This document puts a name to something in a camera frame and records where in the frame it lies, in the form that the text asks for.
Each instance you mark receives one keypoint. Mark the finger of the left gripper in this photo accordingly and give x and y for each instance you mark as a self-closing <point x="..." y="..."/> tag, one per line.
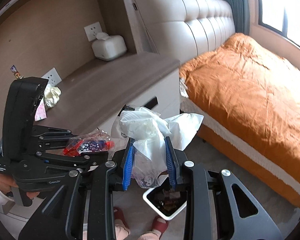
<point x="64" y="162"/>
<point x="48" y="135"/>

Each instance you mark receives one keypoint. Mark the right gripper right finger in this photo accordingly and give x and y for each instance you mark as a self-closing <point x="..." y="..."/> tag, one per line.
<point x="238" y="214"/>

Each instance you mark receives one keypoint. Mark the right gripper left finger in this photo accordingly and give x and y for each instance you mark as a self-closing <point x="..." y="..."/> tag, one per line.
<point x="82" y="199"/>

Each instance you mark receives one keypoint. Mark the clear plastic bag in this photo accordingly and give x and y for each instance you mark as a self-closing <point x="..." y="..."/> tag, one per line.
<point x="149" y="167"/>

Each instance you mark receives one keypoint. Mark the white plastic bag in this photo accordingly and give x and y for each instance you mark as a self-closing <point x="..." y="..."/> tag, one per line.
<point x="149" y="130"/>

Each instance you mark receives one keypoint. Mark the white square trash bin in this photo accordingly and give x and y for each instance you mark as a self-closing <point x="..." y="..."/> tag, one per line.
<point x="166" y="203"/>

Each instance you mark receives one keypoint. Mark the person's left hand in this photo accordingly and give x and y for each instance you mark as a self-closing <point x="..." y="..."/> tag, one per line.
<point x="7" y="183"/>

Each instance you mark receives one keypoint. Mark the pink snack wrapper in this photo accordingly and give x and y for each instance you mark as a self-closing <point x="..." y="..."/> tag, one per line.
<point x="40" y="112"/>

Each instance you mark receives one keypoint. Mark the crumpled cream paper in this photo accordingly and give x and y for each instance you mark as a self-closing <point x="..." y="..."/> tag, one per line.
<point x="51" y="96"/>

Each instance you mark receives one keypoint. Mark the right red slipper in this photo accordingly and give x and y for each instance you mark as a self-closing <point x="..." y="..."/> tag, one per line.
<point x="159" y="226"/>

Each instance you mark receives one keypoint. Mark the red slipper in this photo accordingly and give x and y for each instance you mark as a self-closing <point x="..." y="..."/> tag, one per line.
<point x="159" y="226"/>
<point x="119" y="217"/>

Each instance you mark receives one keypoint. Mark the white drawer cabinet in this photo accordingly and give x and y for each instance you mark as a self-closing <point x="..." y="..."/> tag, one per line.
<point x="96" y="92"/>

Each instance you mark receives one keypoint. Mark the left red slipper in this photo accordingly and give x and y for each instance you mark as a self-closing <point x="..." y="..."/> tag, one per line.
<point x="119" y="217"/>

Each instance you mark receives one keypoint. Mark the right pink trouser leg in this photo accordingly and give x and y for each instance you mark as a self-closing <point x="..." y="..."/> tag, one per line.
<point x="149" y="236"/>

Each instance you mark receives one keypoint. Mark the wooden shelf unit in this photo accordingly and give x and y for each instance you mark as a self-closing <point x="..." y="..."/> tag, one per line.
<point x="37" y="35"/>

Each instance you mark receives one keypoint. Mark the white tissue box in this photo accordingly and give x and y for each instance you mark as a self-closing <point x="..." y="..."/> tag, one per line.
<point x="108" y="47"/>

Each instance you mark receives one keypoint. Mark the orange bed blanket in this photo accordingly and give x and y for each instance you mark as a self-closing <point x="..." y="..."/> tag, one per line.
<point x="250" y="100"/>

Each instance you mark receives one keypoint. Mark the white padded headboard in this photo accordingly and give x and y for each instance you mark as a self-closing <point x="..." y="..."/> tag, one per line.
<point x="184" y="29"/>

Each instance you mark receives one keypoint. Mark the black framed window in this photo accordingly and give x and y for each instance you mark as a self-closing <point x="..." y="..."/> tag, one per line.
<point x="282" y="17"/>

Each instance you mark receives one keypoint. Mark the blue grey curtain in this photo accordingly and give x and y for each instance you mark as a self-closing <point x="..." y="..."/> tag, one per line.
<point x="241" y="15"/>

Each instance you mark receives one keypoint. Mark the white wall socket lower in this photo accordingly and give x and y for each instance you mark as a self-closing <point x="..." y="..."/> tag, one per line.
<point x="53" y="77"/>

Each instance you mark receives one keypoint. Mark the white wall socket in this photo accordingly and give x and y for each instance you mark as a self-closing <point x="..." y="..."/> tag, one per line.
<point x="92" y="30"/>
<point x="53" y="77"/>

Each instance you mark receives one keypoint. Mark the sticker strip on wall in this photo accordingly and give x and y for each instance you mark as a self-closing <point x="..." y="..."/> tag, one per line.
<point x="16" y="73"/>

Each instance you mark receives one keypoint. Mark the white wall socket upper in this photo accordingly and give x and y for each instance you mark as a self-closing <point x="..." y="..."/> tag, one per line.
<point x="92" y="30"/>

